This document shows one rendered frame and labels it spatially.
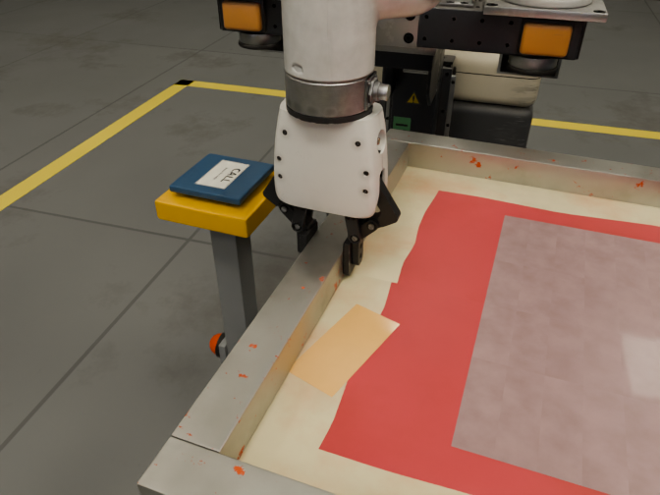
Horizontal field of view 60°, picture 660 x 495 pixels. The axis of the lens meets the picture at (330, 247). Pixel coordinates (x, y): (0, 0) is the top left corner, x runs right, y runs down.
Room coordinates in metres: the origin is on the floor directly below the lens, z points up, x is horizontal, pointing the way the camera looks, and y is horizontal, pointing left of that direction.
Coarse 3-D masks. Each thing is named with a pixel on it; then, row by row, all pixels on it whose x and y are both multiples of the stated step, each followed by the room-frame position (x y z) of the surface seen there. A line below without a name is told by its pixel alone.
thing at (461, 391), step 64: (448, 320) 0.39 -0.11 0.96; (512, 320) 0.39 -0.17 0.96; (384, 384) 0.31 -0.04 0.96; (448, 384) 0.31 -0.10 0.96; (512, 384) 0.31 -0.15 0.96; (576, 384) 0.31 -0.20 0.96; (640, 384) 0.31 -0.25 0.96; (320, 448) 0.25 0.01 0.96; (384, 448) 0.25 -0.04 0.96; (448, 448) 0.25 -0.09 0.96; (512, 448) 0.25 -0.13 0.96; (576, 448) 0.25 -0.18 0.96; (640, 448) 0.25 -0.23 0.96
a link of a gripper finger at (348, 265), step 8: (360, 224) 0.46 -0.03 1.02; (368, 224) 0.45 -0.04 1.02; (376, 224) 0.45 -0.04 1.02; (360, 232) 0.45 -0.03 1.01; (368, 232) 0.45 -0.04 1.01; (344, 248) 0.45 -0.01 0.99; (352, 248) 0.45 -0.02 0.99; (360, 248) 0.46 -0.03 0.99; (344, 256) 0.45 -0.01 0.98; (352, 256) 0.45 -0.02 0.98; (360, 256) 0.46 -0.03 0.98; (344, 264) 0.45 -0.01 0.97; (352, 264) 0.46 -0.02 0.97; (344, 272) 0.45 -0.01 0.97
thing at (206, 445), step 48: (432, 144) 0.69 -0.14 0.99; (480, 144) 0.69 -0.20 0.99; (576, 192) 0.62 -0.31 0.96; (624, 192) 0.61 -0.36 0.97; (336, 240) 0.47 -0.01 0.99; (288, 288) 0.39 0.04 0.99; (336, 288) 0.43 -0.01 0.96; (288, 336) 0.33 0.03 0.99; (240, 384) 0.28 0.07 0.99; (192, 432) 0.24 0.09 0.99; (240, 432) 0.25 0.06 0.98; (144, 480) 0.20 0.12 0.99; (192, 480) 0.20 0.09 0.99; (240, 480) 0.20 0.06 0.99; (288, 480) 0.20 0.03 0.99
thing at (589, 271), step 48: (432, 240) 0.52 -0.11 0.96; (480, 240) 0.52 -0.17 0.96; (528, 240) 0.52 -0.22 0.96; (576, 240) 0.52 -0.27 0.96; (624, 240) 0.52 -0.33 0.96; (432, 288) 0.44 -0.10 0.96; (480, 288) 0.44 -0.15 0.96; (528, 288) 0.44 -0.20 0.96; (576, 288) 0.44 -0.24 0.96; (624, 288) 0.44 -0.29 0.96
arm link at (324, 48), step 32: (288, 0) 0.45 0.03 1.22; (320, 0) 0.43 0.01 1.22; (352, 0) 0.44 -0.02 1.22; (384, 0) 0.46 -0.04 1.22; (416, 0) 0.48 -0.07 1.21; (288, 32) 0.45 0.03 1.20; (320, 32) 0.43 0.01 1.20; (352, 32) 0.44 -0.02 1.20; (288, 64) 0.45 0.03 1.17; (320, 64) 0.43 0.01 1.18; (352, 64) 0.44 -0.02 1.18
